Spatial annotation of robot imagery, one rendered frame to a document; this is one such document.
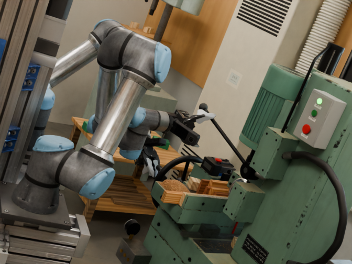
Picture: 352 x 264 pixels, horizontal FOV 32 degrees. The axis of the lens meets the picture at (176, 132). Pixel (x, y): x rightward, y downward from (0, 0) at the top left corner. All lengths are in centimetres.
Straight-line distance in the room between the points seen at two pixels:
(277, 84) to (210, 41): 250
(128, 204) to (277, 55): 130
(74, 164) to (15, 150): 33
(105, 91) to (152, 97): 242
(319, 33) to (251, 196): 179
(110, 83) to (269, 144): 57
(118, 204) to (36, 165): 192
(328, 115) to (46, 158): 87
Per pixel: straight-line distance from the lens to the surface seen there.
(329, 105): 190
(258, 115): 222
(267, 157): 201
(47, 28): 205
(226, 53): 405
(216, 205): 226
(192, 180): 238
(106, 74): 205
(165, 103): 459
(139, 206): 388
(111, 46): 196
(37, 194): 196
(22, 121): 211
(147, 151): 267
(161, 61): 190
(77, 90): 540
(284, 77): 218
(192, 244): 222
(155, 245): 240
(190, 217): 222
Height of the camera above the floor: 170
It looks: 15 degrees down
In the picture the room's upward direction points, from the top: 22 degrees clockwise
